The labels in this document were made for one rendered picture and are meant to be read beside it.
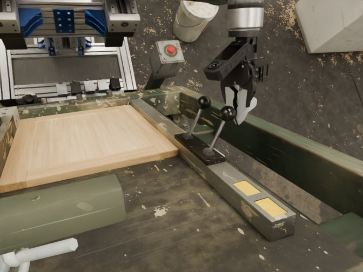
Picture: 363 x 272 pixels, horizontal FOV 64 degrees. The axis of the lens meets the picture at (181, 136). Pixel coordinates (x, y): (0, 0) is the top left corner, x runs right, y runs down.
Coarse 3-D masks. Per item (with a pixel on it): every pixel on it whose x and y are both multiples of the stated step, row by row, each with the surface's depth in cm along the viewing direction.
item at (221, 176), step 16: (144, 112) 108; (160, 128) 93; (176, 128) 90; (176, 144) 82; (192, 160) 72; (208, 176) 65; (224, 176) 60; (240, 176) 60; (224, 192) 59; (240, 192) 55; (240, 208) 55; (256, 208) 50; (288, 208) 49; (256, 224) 50; (272, 224) 46; (288, 224) 48; (272, 240) 48
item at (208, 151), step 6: (222, 108) 67; (228, 108) 66; (222, 114) 67; (228, 114) 66; (234, 114) 66; (222, 120) 68; (228, 120) 67; (222, 126) 68; (216, 138) 68; (204, 150) 69; (210, 150) 68
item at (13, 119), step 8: (0, 112) 104; (8, 112) 103; (16, 112) 108; (0, 120) 98; (8, 120) 94; (16, 120) 105; (0, 128) 86; (8, 128) 89; (16, 128) 102; (0, 136) 80; (8, 136) 87; (0, 144) 75; (8, 144) 84; (0, 152) 73; (8, 152) 82; (0, 160) 72; (0, 168) 70; (0, 176) 69
